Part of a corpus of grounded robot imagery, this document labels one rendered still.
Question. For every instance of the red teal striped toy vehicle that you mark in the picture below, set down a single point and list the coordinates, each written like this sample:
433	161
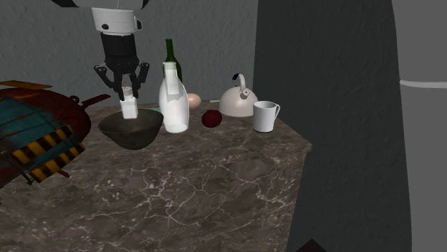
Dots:
38	122

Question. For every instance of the dark bowl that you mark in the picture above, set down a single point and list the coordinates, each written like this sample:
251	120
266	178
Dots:
131	134

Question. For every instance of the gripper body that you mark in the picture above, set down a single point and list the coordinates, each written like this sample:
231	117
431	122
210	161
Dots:
119	50

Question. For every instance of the dark red apple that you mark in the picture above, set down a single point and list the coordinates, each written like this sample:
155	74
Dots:
211	118

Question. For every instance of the small white shaker bottle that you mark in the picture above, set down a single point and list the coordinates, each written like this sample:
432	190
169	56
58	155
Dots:
129	107

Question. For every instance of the white mug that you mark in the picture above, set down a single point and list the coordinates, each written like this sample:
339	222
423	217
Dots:
264	117

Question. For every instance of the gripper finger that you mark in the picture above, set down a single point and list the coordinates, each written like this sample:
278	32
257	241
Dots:
110	81
141	75

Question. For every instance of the green wine bottle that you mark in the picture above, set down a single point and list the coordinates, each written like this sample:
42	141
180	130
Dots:
170	52

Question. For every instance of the beige kettle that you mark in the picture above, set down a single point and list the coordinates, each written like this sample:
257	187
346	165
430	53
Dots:
237	103

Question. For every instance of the grey refrigerator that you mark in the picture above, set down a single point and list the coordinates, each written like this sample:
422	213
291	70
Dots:
424	139

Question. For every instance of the beige egg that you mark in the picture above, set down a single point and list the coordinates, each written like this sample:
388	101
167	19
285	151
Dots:
194	101

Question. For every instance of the large white bottle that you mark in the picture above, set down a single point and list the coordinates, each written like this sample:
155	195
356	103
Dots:
174	108

